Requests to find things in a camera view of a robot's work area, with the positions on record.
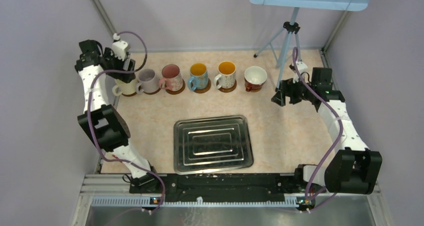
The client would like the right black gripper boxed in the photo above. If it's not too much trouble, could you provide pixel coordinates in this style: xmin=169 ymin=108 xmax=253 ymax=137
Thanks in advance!
xmin=271 ymin=75 xmax=316 ymax=107

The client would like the white red-bottom cup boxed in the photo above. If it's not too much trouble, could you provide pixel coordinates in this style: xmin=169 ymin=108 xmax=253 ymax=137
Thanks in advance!
xmin=244 ymin=66 xmax=268 ymax=92

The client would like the cream mug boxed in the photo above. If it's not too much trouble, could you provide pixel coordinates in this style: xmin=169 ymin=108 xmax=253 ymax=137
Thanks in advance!
xmin=112 ymin=79 xmax=138 ymax=96

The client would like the brown coaster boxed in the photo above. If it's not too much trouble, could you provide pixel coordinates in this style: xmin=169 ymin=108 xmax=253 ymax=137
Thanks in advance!
xmin=218 ymin=81 xmax=237 ymax=93
xmin=166 ymin=81 xmax=186 ymax=95
xmin=143 ymin=88 xmax=161 ymax=95
xmin=194 ymin=79 xmax=211 ymax=94
xmin=121 ymin=92 xmax=137 ymax=97

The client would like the silver mug orange inside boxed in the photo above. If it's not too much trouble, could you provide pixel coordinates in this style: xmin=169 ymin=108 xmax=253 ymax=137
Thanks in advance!
xmin=214 ymin=61 xmax=236 ymax=89

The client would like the lilac mug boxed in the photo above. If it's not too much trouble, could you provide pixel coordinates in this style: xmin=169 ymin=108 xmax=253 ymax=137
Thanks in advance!
xmin=135 ymin=69 xmax=160 ymax=94

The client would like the pink mug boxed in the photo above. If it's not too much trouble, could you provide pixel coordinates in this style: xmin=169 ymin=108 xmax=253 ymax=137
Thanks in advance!
xmin=159 ymin=64 xmax=183 ymax=91

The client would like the blue butterfly mug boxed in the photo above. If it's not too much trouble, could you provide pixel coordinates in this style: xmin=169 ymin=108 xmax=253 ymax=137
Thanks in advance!
xmin=187 ymin=63 xmax=209 ymax=91

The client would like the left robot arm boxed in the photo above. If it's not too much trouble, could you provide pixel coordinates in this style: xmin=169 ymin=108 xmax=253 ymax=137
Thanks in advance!
xmin=74 ymin=36 xmax=161 ymax=193

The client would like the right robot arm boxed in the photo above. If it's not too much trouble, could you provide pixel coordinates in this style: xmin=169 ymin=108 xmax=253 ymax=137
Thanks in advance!
xmin=271 ymin=67 xmax=383 ymax=195

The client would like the music stand tripod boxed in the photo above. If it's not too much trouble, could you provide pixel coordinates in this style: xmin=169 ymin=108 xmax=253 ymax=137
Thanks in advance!
xmin=253 ymin=7 xmax=300 ymax=91

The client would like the steel serving tray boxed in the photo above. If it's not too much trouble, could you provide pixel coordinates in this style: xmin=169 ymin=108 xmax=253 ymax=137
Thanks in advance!
xmin=173 ymin=115 xmax=254 ymax=175

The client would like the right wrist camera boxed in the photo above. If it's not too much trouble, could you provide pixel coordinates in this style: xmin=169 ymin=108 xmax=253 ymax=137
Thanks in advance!
xmin=292 ymin=61 xmax=308 ymax=83

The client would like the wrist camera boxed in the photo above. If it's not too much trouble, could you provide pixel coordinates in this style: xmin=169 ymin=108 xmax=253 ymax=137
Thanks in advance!
xmin=292 ymin=61 xmax=308 ymax=83
xmin=111 ymin=33 xmax=131 ymax=61

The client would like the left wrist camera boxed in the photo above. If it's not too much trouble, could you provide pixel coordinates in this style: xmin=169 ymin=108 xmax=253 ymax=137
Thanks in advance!
xmin=111 ymin=33 xmax=131 ymax=61

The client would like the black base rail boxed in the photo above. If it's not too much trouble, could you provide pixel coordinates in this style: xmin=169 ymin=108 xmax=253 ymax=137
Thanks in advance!
xmin=122 ymin=173 xmax=307 ymax=203

